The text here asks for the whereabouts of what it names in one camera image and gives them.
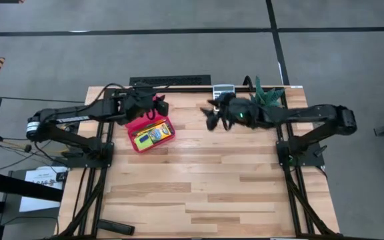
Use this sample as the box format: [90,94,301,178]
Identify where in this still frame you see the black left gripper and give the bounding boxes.
[113,87,170,126]

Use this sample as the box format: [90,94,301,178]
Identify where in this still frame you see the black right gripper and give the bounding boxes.
[199,93,267,132]

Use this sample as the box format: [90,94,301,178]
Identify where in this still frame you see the yellow crayon box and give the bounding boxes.
[147,121,175,143]

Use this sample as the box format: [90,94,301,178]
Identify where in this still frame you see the red plastic pencil case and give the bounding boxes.
[125,95,176,154]

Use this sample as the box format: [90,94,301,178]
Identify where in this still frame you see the green sticky note pad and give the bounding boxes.
[134,132,153,151]

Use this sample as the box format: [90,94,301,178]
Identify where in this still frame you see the black slotted strip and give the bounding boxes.
[129,74,212,87]

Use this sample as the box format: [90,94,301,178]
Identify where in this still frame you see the grey desk calculator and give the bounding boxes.
[213,84,235,101]

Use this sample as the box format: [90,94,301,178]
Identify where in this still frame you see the green plant in white pot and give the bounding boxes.
[250,75,286,108]

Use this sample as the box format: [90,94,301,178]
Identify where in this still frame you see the white paper box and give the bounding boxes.
[18,166,69,213]

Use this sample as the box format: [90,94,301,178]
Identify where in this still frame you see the black metal table frame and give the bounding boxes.
[55,85,341,239]

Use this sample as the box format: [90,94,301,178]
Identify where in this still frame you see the black bar handle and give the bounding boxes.
[97,219,135,236]

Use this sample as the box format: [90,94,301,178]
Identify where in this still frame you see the floor cable bundle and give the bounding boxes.
[0,133,69,174]

